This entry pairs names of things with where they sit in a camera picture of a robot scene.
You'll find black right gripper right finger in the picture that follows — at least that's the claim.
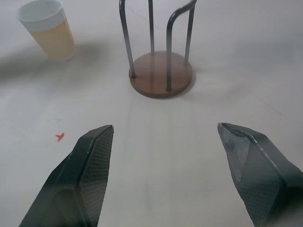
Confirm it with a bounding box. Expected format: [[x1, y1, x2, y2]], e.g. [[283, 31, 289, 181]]
[[217, 122, 303, 227]]

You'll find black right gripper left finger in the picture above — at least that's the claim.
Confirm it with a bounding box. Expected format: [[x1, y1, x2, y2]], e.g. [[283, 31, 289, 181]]
[[18, 124, 115, 227]]

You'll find tan and white paper cup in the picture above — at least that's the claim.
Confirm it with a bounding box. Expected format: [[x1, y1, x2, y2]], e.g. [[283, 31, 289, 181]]
[[16, 0, 77, 62]]

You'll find wooden base metal rack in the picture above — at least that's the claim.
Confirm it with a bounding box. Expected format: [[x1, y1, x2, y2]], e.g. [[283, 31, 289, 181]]
[[119, 0, 198, 99]]

